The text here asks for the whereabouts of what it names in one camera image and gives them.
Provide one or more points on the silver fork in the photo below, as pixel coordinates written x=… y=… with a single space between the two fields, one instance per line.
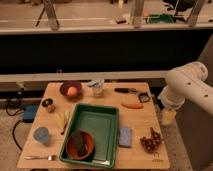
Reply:
x=49 y=158

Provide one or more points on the bunch of dark grapes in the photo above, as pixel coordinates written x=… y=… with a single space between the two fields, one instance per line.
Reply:
x=151 y=145

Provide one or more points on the black handled tool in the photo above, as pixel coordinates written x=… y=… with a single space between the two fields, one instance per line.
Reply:
x=126 y=90

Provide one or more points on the small dark square object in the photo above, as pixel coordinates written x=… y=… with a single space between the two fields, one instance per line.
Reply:
x=144 y=97

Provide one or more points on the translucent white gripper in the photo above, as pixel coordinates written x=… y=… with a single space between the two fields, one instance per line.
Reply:
x=168 y=116

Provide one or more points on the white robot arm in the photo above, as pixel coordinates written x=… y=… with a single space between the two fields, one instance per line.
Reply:
x=185 y=82

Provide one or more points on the peach fruit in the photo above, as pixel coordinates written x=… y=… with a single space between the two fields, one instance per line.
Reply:
x=72 y=92

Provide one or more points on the green object in background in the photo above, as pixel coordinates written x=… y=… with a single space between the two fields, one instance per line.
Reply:
x=160 y=18

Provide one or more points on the orange carrot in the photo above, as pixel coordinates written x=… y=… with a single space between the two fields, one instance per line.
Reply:
x=133 y=106

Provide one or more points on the blue box on floor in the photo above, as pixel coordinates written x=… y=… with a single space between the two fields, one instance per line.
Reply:
x=30 y=113

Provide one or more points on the small dark-topped jar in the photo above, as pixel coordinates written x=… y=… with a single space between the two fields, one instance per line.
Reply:
x=48 y=105

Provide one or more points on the purple bowl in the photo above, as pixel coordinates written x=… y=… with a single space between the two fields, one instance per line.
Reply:
x=70 y=83

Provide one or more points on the green plastic tray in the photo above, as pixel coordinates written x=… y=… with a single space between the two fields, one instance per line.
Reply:
x=102 y=123

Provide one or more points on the orange bowl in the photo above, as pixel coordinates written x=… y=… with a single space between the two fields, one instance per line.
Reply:
x=71 y=150

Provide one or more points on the blue sponge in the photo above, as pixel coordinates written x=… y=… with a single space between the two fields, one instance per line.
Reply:
x=125 y=137

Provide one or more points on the blue cup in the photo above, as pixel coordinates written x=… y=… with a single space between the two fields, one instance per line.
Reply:
x=41 y=135

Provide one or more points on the banana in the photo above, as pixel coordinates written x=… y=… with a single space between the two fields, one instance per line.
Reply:
x=62 y=120

